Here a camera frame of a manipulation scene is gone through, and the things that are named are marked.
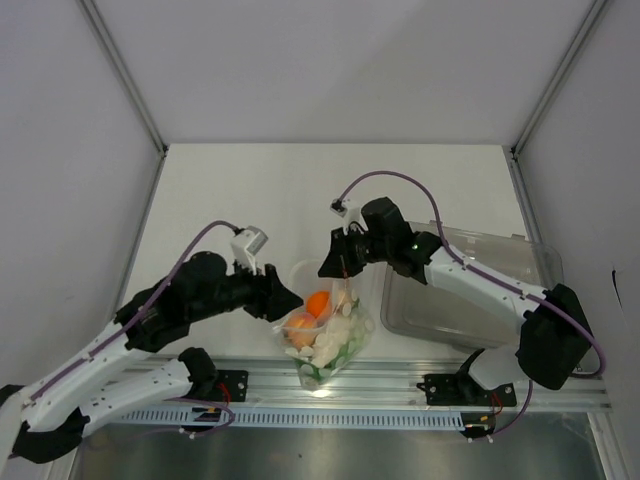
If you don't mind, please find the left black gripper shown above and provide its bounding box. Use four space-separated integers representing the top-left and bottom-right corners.
189 251 303 323

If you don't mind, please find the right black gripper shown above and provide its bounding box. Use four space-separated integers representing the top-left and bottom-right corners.
319 225 392 280

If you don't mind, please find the peach fruit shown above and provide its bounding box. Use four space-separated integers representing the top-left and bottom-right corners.
283 312 318 350

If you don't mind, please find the orange fruit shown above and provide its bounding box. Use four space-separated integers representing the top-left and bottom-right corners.
306 290 332 320

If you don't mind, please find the clear zip top bag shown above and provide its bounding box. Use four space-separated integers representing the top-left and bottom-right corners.
273 260 376 390

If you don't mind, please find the green lettuce leaf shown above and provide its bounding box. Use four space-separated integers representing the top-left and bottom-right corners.
293 308 375 388

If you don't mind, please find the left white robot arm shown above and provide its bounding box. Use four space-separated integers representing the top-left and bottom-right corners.
1 252 303 464

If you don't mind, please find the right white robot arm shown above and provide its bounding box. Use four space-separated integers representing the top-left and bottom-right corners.
318 197 594 404

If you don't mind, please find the clear plastic food container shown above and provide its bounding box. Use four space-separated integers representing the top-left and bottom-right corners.
381 227 564 350

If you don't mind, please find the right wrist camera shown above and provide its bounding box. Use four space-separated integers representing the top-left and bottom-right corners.
330 198 361 231

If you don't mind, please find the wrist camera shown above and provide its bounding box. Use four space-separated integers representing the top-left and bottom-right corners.
231 226 268 274
330 198 361 231

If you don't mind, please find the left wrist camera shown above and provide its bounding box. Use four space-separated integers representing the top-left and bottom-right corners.
231 226 268 274

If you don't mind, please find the aluminium mounting rail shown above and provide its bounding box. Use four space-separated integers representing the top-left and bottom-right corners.
213 357 612 413

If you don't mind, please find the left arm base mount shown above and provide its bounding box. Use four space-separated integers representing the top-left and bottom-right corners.
182 369 249 404

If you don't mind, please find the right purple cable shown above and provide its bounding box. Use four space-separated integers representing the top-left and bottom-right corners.
329 171 609 376

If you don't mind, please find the purple cable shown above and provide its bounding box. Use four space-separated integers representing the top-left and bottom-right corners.
329 171 609 376
7 219 244 459

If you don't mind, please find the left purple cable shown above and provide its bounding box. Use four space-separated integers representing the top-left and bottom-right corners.
7 219 244 459

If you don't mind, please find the white slotted cable duct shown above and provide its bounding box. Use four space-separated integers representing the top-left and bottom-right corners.
112 405 465 431

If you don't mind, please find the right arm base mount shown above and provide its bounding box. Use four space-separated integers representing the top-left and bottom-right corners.
416 373 517 407

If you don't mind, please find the right aluminium frame post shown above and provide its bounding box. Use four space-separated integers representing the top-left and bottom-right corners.
508 0 615 156

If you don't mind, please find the aluminium frame post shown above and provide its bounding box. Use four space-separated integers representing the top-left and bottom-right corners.
77 0 169 156
508 0 615 156

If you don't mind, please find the left aluminium frame post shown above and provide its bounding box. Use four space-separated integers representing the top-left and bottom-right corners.
77 0 169 156

